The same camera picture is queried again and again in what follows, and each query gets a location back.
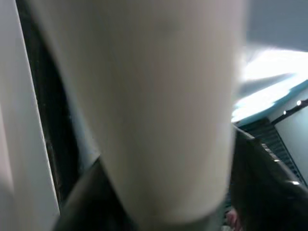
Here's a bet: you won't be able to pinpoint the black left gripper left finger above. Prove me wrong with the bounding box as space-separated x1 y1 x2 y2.
52 157 142 231

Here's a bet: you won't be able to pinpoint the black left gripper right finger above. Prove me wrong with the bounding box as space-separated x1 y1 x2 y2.
228 124 308 231

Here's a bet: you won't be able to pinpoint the white plastic table leg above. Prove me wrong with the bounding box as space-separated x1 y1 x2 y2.
31 0 248 231

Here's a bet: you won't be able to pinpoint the dark slatted ceiling vent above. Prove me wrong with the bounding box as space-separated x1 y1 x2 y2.
237 117 304 186

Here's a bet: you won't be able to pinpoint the dark vertical pillar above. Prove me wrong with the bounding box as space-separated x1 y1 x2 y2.
15 0 102 205

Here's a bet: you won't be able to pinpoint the teal glass panel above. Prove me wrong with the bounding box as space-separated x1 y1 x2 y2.
231 78 308 126

